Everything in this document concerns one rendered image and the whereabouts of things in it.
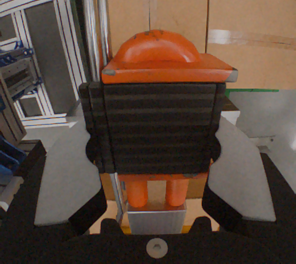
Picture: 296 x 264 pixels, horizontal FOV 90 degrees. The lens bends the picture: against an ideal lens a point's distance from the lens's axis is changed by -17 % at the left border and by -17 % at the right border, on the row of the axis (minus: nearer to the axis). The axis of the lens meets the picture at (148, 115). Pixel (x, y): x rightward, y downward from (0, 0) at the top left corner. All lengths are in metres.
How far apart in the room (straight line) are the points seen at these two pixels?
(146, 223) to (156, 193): 0.04
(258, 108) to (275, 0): 1.01
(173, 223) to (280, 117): 1.67
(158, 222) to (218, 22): 0.63
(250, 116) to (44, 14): 1.62
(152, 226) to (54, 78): 1.06
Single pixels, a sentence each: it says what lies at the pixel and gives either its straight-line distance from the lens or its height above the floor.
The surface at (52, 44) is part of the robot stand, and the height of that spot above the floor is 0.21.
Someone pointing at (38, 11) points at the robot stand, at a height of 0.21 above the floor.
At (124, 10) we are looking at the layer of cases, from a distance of 0.65.
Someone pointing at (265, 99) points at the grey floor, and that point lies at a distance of 1.61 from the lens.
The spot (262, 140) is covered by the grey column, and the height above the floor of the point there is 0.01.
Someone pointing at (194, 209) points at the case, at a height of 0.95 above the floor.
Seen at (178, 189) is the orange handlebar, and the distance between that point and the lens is 0.17.
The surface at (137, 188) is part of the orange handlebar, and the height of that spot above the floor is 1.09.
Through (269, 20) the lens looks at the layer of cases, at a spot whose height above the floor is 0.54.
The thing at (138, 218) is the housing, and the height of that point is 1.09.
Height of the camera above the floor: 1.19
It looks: 61 degrees down
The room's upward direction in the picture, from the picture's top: 180 degrees clockwise
